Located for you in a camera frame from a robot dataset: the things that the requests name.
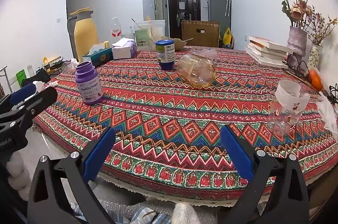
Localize low wooden shelf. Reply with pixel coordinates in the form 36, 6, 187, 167
43, 56, 64, 74

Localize striped cloth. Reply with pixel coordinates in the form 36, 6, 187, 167
72, 201, 172, 224

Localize crumpled white tissue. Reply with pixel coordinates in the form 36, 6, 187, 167
33, 81, 57, 92

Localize green paper bag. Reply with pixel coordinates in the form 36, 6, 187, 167
16, 70, 28, 87

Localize grey refrigerator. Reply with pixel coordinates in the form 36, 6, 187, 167
207, 0, 231, 29

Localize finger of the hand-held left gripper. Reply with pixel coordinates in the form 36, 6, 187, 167
0, 86, 58, 140
0, 83, 37, 115

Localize clear amber plastic jar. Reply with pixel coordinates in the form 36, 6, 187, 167
177, 53, 216, 88

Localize wooden stick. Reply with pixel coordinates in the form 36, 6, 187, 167
282, 68, 317, 87

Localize white knit cloth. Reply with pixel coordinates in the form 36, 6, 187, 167
172, 202, 209, 224

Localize white plastic bag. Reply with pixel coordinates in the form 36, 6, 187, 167
315, 92, 338, 137

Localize purple white tissue pack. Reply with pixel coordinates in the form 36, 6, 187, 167
112, 38, 138, 60

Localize black bag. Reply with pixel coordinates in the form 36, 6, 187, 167
21, 68, 50, 87

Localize stack of white books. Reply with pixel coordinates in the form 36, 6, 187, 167
245, 52, 288, 69

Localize clear plastic bag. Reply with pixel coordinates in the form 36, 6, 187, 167
63, 59, 80, 74
197, 48, 218, 61

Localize teal tissue box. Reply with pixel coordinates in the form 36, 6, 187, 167
82, 42, 113, 67

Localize pink ceramic vase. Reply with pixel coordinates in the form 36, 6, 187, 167
288, 26, 307, 57

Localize woven bowl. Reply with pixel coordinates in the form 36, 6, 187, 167
162, 36, 187, 51

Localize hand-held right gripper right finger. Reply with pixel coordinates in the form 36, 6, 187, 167
220, 126, 311, 224

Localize blue supplement bottle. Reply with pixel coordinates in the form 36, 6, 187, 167
155, 40, 175, 71

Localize dark entrance door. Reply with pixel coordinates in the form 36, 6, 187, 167
168, 0, 200, 40

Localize yellow thermos jug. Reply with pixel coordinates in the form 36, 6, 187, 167
70, 8, 99, 62

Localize green labelled packet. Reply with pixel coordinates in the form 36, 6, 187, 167
134, 29, 151, 49

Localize clear plastic container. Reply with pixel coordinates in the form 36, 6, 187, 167
133, 19, 166, 49

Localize purple supplement bottle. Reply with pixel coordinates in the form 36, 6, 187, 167
75, 61, 104, 105

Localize patterned red tablecloth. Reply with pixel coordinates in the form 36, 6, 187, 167
33, 46, 338, 207

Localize bundle of wooden chopsticks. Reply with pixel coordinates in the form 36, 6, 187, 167
146, 16, 159, 49

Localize wooden chair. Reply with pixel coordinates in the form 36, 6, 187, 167
181, 20, 220, 48

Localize small floral vase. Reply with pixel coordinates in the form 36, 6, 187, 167
308, 44, 321, 71

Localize clear cup with white label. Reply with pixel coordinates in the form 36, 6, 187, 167
268, 79, 311, 138

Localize orange fruit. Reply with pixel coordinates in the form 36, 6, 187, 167
308, 68, 323, 91

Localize wooden interior door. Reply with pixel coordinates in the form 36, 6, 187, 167
154, 0, 164, 20

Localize dried yellow twigs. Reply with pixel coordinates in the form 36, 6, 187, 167
306, 11, 338, 46

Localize clear bottle with red label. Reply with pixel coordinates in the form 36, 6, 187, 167
110, 17, 122, 45

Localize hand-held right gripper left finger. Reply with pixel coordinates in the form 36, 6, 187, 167
26, 126, 117, 224

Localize yellow tote bag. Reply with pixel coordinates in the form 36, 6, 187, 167
222, 27, 234, 49

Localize black cable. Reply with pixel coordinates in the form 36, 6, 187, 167
329, 84, 338, 104

